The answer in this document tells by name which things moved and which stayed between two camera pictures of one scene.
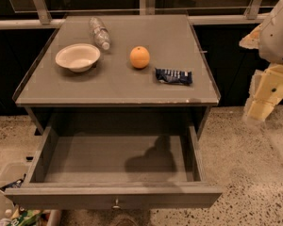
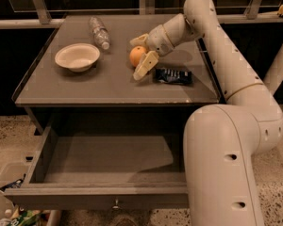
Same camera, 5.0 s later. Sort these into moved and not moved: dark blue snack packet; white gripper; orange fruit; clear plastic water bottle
Moved: white gripper
Not moved: orange fruit; clear plastic water bottle; dark blue snack packet
